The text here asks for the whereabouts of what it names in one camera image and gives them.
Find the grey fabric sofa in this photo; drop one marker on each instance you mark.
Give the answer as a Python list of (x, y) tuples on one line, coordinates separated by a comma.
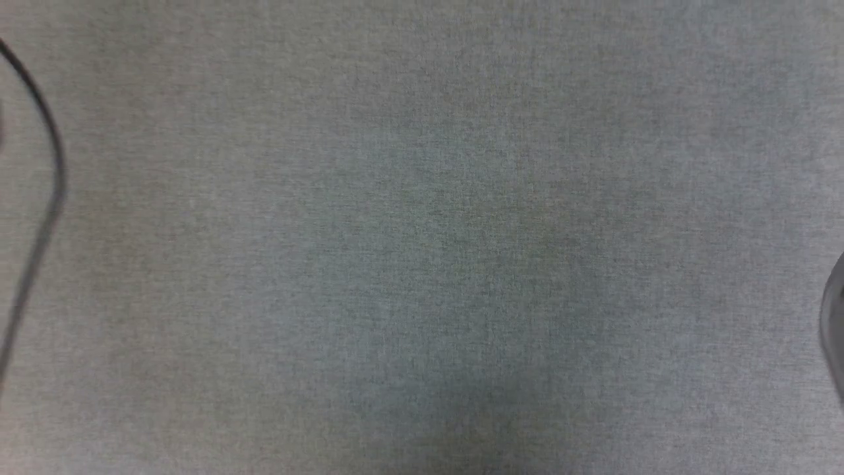
[(422, 237)]

